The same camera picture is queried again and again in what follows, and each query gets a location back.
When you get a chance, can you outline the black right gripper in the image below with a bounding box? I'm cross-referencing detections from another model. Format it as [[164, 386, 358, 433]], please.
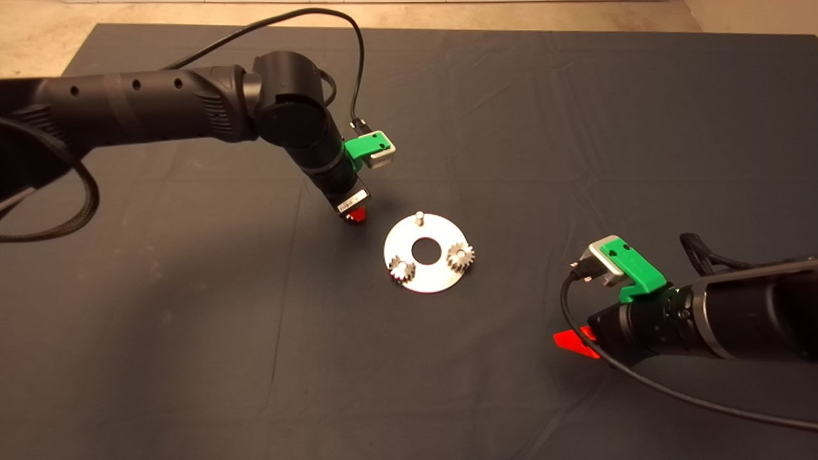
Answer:
[[553, 286, 704, 369]]

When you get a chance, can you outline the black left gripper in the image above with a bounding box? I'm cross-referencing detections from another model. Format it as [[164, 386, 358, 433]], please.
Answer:
[[300, 149, 373, 225]]

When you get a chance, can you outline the small steel planetary gear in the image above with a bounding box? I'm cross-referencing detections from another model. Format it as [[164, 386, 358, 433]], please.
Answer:
[[389, 254, 417, 284], [445, 241, 475, 273]]

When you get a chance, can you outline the round metal carrier plate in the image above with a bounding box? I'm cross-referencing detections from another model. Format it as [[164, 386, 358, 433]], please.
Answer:
[[383, 212, 474, 295]]

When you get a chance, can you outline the dark grey table cloth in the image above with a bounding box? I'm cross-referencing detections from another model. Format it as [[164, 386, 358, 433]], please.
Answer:
[[0, 24, 818, 460]]

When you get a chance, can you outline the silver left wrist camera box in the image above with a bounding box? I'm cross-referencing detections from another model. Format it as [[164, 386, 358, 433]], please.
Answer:
[[364, 137, 397, 171]]

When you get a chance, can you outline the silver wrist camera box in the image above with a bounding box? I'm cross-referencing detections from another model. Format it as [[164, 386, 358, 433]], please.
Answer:
[[587, 238, 627, 288], [364, 137, 397, 171]]

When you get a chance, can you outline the black right camera cable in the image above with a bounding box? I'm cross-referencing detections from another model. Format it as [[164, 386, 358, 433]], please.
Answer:
[[560, 257, 818, 433]]

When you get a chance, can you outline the black camera cable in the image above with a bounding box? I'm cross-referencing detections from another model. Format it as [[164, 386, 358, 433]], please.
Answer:
[[560, 257, 818, 433], [160, 8, 369, 135]]

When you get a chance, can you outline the green left camera mount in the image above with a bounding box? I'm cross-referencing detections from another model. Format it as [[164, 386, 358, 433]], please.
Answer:
[[344, 130, 392, 169]]

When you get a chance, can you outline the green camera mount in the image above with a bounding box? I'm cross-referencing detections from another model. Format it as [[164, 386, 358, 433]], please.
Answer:
[[606, 236, 669, 304], [344, 130, 392, 169]]

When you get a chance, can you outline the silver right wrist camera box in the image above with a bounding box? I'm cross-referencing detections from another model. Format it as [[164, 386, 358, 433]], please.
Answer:
[[587, 238, 627, 288]]

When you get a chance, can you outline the black left camera cable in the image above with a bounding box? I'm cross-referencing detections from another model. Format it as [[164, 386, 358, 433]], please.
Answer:
[[160, 8, 369, 135]]

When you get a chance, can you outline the green right camera mount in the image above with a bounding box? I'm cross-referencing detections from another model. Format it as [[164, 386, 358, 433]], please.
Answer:
[[606, 236, 669, 304]]

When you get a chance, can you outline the braided black right arm cable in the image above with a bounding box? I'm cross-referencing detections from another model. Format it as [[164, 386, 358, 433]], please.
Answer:
[[679, 232, 756, 277]]

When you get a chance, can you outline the braided black arm cable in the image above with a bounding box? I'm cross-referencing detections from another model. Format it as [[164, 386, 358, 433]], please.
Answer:
[[0, 115, 101, 243], [679, 232, 756, 277]]

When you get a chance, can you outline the braided black left arm cable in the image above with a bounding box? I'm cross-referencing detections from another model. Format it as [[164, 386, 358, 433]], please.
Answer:
[[0, 115, 101, 243]]

